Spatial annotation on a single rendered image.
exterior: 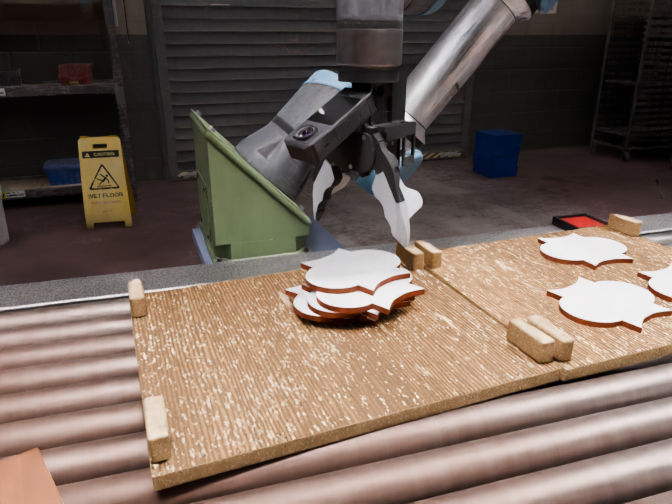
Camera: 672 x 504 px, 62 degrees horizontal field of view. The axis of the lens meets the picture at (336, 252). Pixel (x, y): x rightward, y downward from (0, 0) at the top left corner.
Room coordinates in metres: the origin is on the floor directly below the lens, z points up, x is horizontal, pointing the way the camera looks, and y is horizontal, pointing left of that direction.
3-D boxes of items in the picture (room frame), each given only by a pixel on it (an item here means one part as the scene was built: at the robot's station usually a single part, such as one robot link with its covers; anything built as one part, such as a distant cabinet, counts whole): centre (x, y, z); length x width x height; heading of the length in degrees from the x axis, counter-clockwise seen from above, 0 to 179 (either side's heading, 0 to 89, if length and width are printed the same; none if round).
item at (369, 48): (0.68, -0.04, 1.24); 0.08 x 0.08 x 0.05
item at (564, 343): (0.53, -0.23, 0.95); 0.06 x 0.02 x 0.03; 21
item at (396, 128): (0.68, -0.04, 1.16); 0.09 x 0.08 x 0.12; 137
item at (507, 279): (0.73, -0.37, 0.93); 0.41 x 0.35 x 0.02; 111
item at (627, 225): (0.92, -0.50, 0.95); 0.06 x 0.02 x 0.03; 21
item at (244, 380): (0.58, 0.02, 0.93); 0.41 x 0.35 x 0.02; 112
